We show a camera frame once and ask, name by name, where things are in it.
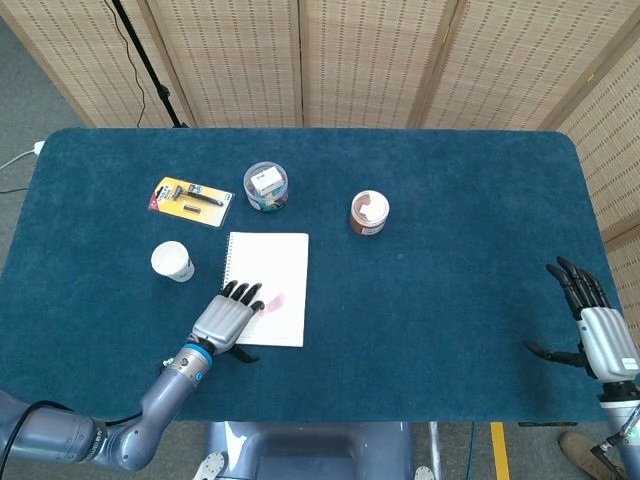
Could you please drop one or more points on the brown lidded cup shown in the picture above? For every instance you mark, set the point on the brown lidded cup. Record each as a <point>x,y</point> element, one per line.
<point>369,212</point>

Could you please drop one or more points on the tan shoe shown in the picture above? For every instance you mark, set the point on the tan shoe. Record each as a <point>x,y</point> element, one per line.
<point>580,450</point>

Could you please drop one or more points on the black tripod stand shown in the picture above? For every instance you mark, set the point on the black tripod stand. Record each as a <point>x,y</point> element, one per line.
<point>150,65</point>

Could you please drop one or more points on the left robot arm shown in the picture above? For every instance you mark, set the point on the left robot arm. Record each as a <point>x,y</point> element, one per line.
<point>160,405</point>

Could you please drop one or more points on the small white cardboard box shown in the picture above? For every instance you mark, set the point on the small white cardboard box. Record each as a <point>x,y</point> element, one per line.
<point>266,181</point>

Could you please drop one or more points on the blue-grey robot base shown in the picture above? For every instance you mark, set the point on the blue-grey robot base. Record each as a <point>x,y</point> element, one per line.
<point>310,452</point>

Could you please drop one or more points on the blue table cloth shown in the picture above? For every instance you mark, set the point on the blue table cloth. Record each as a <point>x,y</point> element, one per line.
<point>425,325</point>

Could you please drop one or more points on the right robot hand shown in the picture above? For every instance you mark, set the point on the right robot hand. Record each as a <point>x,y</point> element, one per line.
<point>607,340</point>

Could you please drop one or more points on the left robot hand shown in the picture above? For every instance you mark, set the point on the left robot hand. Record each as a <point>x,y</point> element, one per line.
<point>222,322</point>

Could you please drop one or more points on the paper cup blue flower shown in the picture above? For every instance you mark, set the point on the paper cup blue flower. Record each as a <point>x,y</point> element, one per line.
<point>172,260</point>

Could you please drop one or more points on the white spiral notebook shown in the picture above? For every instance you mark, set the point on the white spiral notebook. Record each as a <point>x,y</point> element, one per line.
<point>275,260</point>

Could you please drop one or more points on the razor in yellow blister pack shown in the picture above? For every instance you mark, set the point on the razor in yellow blister pack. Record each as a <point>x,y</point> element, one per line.
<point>192,205</point>

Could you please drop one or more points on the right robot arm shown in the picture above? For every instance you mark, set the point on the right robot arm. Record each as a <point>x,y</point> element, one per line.
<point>627,415</point>

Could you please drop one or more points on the clear jar of binder clips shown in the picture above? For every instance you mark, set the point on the clear jar of binder clips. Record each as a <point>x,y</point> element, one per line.
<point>265,200</point>

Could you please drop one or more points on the white metal table leg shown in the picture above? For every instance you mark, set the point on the white metal table leg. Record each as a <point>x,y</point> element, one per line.
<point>434,445</point>

